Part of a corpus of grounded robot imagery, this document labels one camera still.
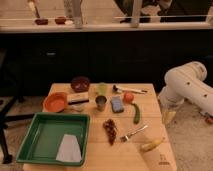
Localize blue sponge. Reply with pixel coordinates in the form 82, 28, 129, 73
111, 96, 124, 113

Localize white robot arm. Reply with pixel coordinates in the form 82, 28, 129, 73
158, 61, 213, 125

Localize green pepper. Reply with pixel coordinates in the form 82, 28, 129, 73
132, 103, 141, 124

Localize yellow banana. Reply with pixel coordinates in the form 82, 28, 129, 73
141, 138, 164, 152

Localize orange tomato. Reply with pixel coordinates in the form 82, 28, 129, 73
123, 92, 134, 103

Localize silver fork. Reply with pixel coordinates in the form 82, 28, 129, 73
120, 125, 148, 142

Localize dark grape bunch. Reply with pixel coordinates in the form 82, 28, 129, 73
103, 119, 117, 145

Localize metal cup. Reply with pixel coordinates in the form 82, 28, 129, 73
95, 95, 107, 111

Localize green plastic cup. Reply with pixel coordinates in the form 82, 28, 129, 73
96, 82, 107, 96

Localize garlic clove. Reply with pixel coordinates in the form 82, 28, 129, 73
70, 104, 84, 112

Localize dark maroon bowl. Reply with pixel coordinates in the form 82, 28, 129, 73
71, 76, 90, 93

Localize white cloth in tray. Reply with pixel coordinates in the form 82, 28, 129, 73
56, 134, 82, 162

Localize orange bowl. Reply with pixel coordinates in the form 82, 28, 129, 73
43, 92, 68, 113

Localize green plastic tray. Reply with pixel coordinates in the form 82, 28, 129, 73
16, 113, 90, 167

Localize small red bowl right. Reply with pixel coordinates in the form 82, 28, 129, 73
55, 17, 66, 25

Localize small red bowl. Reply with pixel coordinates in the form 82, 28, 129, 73
35, 19, 48, 25
55, 17, 66, 25

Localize black office chair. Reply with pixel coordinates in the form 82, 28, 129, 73
0, 46, 36, 165

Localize small red bowl left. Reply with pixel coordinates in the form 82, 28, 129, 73
35, 19, 48, 25

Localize white handled brush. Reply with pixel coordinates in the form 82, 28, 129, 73
113, 85, 147, 94

